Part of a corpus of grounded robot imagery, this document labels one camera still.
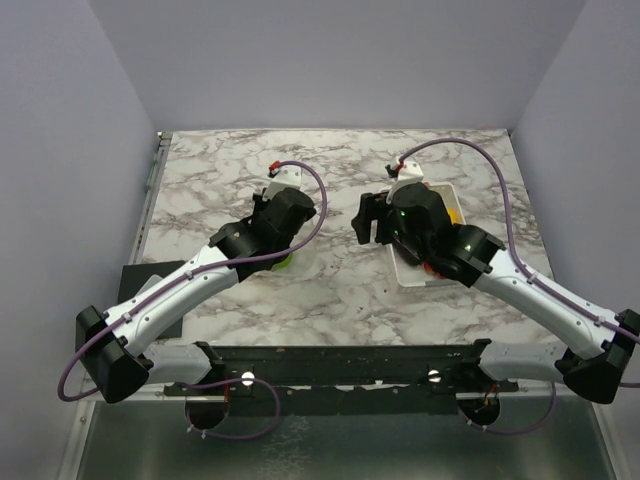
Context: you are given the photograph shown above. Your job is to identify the green lime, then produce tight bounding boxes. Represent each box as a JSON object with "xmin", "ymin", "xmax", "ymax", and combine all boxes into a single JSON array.
[{"xmin": 271, "ymin": 253, "xmax": 293, "ymax": 271}]

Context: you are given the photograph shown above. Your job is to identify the red cherry tomatoes bunch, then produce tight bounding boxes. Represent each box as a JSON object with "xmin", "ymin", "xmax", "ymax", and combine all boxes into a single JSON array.
[{"xmin": 423, "ymin": 263, "xmax": 445, "ymax": 278}]

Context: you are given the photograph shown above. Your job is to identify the clear zip top bag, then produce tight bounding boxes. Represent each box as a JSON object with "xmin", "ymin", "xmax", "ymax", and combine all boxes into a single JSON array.
[{"xmin": 271, "ymin": 215, "xmax": 319, "ymax": 277}]

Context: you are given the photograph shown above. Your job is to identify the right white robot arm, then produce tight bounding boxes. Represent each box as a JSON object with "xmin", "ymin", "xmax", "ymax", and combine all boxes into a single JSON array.
[{"xmin": 351, "ymin": 183, "xmax": 639, "ymax": 404}]

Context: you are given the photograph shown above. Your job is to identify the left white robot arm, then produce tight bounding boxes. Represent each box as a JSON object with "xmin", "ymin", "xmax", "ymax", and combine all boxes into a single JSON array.
[{"xmin": 75, "ymin": 187, "xmax": 316, "ymax": 403}]

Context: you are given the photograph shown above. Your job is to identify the yellow bell pepper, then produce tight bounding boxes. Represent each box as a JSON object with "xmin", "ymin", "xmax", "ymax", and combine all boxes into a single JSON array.
[{"xmin": 447, "ymin": 208, "xmax": 459, "ymax": 224}]

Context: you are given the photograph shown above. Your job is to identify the white plastic basket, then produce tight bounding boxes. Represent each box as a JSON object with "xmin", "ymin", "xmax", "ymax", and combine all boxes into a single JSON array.
[{"xmin": 387, "ymin": 182, "xmax": 466, "ymax": 288}]

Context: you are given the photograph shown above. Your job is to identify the metal table edge strip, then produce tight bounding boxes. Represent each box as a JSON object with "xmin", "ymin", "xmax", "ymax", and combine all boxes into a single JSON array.
[{"xmin": 128, "ymin": 131, "xmax": 173, "ymax": 264}]

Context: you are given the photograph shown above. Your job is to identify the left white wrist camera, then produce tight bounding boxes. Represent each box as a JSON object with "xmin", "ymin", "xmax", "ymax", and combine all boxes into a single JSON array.
[{"xmin": 262, "ymin": 162, "xmax": 302, "ymax": 201}]

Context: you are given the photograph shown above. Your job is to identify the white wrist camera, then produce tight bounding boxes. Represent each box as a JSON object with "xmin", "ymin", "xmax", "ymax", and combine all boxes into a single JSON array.
[
  {"xmin": 262, "ymin": 162, "xmax": 302, "ymax": 201},
  {"xmin": 385, "ymin": 157, "xmax": 424, "ymax": 195}
]

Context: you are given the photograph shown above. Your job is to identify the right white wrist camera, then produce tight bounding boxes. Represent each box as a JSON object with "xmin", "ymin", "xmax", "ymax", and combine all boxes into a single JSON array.
[{"xmin": 385, "ymin": 157, "xmax": 424, "ymax": 195}]

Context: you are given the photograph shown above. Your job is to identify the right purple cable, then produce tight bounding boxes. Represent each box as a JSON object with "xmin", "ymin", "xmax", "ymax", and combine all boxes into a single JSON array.
[{"xmin": 392, "ymin": 137, "xmax": 640, "ymax": 435}]

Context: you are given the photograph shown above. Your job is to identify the purple cable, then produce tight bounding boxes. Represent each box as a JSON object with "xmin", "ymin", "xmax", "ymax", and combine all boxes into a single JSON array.
[
  {"xmin": 57, "ymin": 160, "xmax": 330, "ymax": 441},
  {"xmin": 392, "ymin": 137, "xmax": 640, "ymax": 435}
]

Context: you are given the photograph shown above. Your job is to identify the black mounting rail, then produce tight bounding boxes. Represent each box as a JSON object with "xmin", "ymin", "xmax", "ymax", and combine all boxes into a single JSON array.
[{"xmin": 164, "ymin": 339, "xmax": 521, "ymax": 416}]

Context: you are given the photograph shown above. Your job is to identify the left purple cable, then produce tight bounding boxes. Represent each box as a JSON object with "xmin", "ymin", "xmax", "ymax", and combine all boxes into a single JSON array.
[{"xmin": 57, "ymin": 160, "xmax": 330, "ymax": 441}]

